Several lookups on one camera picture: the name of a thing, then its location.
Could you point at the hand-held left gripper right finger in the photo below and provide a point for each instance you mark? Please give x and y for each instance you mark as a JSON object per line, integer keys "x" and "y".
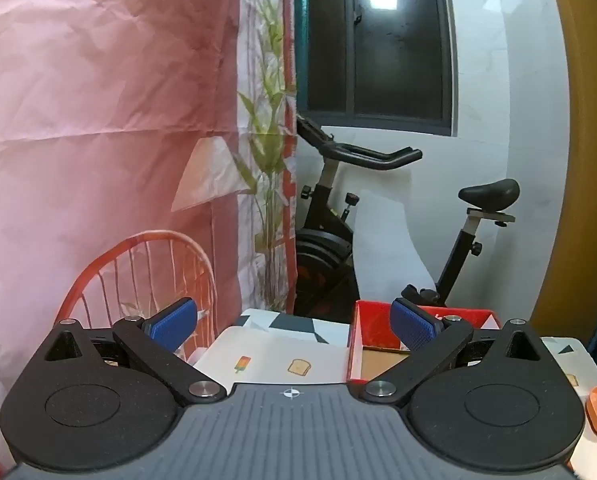
{"x": 413, "y": 327}

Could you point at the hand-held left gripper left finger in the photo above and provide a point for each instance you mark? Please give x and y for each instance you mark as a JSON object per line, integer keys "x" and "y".
{"x": 173, "y": 322}

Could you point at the red strawberry cardboard box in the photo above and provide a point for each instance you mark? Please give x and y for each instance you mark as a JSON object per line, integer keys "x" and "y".
{"x": 371, "y": 320}

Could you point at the white foam board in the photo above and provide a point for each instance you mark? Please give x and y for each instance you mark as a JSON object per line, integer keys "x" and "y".
{"x": 383, "y": 250}

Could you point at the white food-print cloth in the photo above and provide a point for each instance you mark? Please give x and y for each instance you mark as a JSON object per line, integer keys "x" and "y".
{"x": 278, "y": 355}

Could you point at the grey geometric pattern tablecloth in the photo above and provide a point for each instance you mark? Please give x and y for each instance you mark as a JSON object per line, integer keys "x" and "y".
{"x": 298, "y": 322}

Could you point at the yellow wooden door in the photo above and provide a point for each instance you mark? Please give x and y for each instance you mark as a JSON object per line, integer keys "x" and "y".
{"x": 588, "y": 135}

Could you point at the dark window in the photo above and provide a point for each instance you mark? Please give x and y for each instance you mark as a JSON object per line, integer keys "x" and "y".
{"x": 378, "y": 60}

